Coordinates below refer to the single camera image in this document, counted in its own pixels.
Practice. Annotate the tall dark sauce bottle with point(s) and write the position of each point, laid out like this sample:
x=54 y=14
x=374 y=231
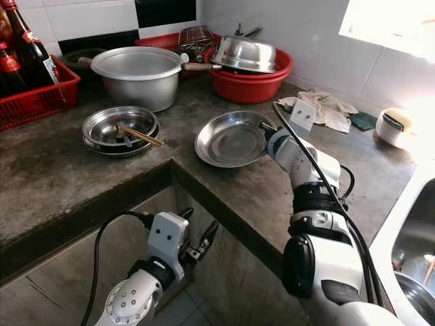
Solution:
x=34 y=41

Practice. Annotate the steel spoon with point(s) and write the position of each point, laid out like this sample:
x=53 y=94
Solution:
x=126 y=139

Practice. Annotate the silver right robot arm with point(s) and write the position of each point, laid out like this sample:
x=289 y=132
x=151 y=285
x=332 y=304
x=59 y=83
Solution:
x=319 y=224

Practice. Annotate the green scouring pad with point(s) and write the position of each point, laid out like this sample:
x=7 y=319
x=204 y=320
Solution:
x=362 y=121

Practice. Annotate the short dark sauce bottle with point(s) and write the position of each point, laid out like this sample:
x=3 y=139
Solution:
x=10 y=68

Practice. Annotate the dark grey pan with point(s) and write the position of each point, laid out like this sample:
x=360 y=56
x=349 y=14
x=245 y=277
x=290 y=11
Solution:
x=71 y=56

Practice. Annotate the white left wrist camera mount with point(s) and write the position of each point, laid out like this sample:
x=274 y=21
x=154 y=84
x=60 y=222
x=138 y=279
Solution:
x=166 y=238

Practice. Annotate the crumpled white cloth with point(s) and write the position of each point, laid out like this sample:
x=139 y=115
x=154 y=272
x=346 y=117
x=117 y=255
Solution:
x=329 y=109

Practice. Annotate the aluminium cooking pot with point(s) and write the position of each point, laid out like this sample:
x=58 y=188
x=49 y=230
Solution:
x=136 y=85

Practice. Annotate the red plastic basin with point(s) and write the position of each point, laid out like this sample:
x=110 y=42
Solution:
x=248 y=88

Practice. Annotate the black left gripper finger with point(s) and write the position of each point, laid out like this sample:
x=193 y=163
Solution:
x=209 y=235
x=186 y=213

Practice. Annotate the amber glass bottle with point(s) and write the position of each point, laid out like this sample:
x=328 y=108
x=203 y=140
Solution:
x=5 y=27

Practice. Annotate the wooden chopsticks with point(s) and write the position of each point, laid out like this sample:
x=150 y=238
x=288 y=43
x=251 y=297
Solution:
x=143 y=136

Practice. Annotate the upturned stainless steel bowl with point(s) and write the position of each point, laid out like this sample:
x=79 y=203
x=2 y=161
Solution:
x=245 y=54

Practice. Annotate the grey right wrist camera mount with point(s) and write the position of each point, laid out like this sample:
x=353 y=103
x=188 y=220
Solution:
x=302 y=115

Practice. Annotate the small stainless steel bowl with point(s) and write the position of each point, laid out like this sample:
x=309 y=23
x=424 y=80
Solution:
x=418 y=299

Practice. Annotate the yellow dish sponge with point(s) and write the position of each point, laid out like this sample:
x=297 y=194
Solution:
x=401 y=119

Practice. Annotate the white ceramic cup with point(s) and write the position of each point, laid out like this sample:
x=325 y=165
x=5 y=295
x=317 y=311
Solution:
x=389 y=134

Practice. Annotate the shallow stainless steel plate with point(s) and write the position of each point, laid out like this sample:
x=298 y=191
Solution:
x=231 y=139

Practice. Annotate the red plastic crate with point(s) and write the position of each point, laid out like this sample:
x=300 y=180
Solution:
x=156 y=41
x=41 y=102

